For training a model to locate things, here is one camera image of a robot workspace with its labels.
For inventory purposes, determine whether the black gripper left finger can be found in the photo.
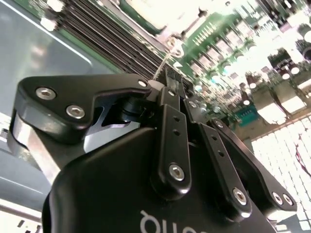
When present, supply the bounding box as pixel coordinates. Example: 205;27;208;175
9;69;192;196

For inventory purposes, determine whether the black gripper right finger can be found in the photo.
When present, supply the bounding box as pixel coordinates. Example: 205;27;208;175
175;81;297;223

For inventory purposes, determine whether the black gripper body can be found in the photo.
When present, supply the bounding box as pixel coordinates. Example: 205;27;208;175
41;127;278;233

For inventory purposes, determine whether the locking lever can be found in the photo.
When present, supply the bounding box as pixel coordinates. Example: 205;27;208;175
152;52;171;82

